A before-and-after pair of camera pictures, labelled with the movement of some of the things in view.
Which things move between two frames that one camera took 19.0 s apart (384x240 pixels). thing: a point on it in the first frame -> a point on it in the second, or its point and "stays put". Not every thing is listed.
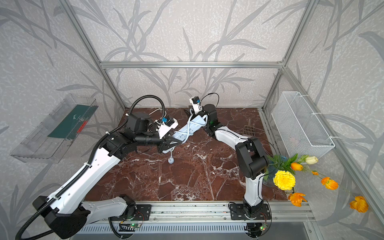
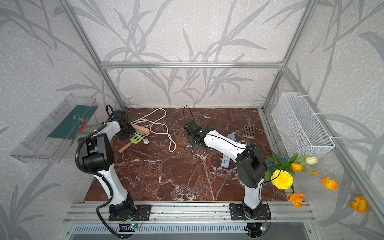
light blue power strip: x=184 y=131 -> x=225 y=159
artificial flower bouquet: x=282 y=172 stays put
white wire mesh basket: x=301 y=132 stays put
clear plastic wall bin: x=49 y=141 stays put
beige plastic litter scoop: x=249 y=130 stays put
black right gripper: x=204 y=109 -> x=191 y=144
